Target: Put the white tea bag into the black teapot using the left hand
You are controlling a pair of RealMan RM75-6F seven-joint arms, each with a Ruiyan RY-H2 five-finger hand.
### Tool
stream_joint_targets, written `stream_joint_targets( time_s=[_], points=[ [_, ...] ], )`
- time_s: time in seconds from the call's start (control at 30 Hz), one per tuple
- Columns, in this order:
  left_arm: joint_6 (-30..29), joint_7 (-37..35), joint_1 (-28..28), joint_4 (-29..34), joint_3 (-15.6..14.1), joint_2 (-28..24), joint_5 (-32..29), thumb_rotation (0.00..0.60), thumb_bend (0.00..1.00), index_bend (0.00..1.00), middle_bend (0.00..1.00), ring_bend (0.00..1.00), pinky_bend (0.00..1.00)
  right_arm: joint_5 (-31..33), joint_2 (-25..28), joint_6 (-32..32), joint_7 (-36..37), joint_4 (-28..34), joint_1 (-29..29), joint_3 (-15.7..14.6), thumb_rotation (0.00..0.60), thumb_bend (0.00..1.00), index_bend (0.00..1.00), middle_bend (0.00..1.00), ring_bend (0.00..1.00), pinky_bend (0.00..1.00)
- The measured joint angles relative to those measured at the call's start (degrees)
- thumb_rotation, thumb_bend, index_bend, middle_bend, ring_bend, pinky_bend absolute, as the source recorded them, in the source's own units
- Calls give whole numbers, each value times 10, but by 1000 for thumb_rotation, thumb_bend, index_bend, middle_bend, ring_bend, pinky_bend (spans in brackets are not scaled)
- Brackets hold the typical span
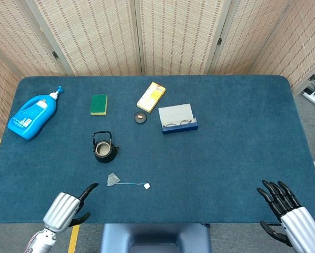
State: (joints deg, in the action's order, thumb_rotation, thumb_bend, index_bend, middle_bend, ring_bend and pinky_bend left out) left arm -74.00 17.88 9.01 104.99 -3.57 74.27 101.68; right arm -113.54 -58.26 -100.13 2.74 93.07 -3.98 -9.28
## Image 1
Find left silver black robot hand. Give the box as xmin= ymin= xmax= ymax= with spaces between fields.
xmin=43 ymin=182 xmax=99 ymax=234

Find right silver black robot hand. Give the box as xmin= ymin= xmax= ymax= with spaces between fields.
xmin=257 ymin=180 xmax=315 ymax=253

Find tea bag with string tag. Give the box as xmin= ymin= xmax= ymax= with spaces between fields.
xmin=106 ymin=172 xmax=151 ymax=190

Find black cast iron teapot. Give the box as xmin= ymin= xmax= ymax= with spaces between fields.
xmin=92 ymin=131 xmax=120 ymax=163

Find small black round lid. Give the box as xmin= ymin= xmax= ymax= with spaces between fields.
xmin=133 ymin=111 xmax=147 ymax=124

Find blue robot torso base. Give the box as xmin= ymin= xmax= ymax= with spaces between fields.
xmin=101 ymin=223 xmax=212 ymax=253

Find blue detergent pump bottle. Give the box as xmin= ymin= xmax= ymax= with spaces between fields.
xmin=7 ymin=85 xmax=65 ymax=141

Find green yellow sponge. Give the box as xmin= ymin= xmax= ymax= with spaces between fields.
xmin=90 ymin=94 xmax=109 ymax=116

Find blue carpet table cover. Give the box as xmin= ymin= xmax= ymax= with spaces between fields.
xmin=0 ymin=75 xmax=315 ymax=225

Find yellow cardboard box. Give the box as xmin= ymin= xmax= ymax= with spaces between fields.
xmin=136 ymin=82 xmax=166 ymax=114

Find open blue glasses case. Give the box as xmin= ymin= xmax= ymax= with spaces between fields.
xmin=157 ymin=103 xmax=199 ymax=135

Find thin frame eyeglasses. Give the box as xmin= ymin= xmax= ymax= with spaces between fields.
xmin=163 ymin=119 xmax=193 ymax=128

